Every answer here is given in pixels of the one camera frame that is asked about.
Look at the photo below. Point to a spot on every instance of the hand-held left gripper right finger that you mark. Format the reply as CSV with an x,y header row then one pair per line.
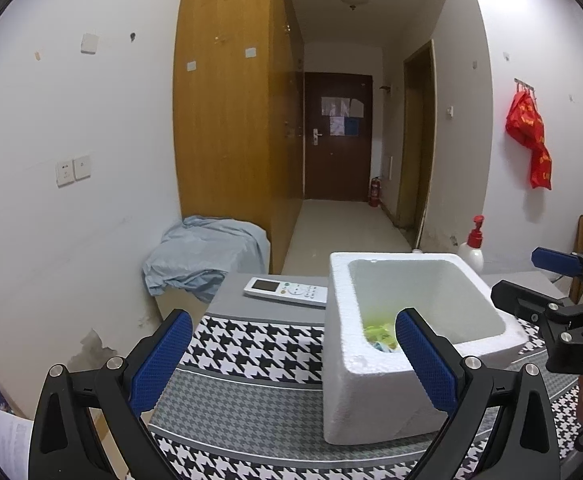
x,y
426,360

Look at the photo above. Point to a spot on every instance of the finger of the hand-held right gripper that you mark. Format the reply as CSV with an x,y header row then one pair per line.
x,y
521,305
554,260

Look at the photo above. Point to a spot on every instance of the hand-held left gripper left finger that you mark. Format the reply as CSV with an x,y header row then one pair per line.
x,y
161,355

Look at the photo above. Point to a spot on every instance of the green yellow snack wrapper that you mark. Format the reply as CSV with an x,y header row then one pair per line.
x,y
379,332

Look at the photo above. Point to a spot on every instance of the white foam box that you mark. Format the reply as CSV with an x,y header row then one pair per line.
x,y
371,400

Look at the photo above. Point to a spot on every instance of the white red pump lotion bottle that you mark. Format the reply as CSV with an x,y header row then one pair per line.
x,y
471,255

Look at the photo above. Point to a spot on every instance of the red printed bag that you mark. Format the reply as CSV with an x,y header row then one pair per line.
x,y
524,120
541,167

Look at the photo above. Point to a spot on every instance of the houndstooth tablecloth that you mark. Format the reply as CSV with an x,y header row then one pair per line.
x,y
251,385

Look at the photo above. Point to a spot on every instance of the light blue cloth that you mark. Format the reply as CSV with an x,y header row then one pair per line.
x,y
206,250

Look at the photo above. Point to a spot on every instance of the white remote control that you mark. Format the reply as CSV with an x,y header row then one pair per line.
x,y
286,291

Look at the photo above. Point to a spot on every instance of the red fire extinguisher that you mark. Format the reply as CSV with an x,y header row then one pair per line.
x,y
375,194

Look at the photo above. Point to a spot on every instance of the white paper sheet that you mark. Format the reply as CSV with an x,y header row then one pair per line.
x,y
1,440

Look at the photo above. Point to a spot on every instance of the dark brown entrance door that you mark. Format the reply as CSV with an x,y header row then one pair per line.
x,y
339,170

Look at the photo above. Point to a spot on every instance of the wooden wardrobe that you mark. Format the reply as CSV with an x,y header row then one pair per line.
x,y
226,135

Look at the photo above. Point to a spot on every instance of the blue door notice paper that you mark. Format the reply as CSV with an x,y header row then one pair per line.
x,y
352,126

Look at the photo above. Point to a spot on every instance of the white door notice paper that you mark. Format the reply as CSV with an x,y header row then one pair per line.
x,y
337,126
357,107
335,106

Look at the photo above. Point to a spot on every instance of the metal wall hook rack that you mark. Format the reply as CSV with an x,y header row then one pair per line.
x,y
525,82

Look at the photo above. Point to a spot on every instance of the white wall switch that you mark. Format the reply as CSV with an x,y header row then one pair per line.
x,y
82,167
89,43

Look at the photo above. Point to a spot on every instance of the white wall socket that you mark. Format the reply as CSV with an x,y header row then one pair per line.
x,y
65,172

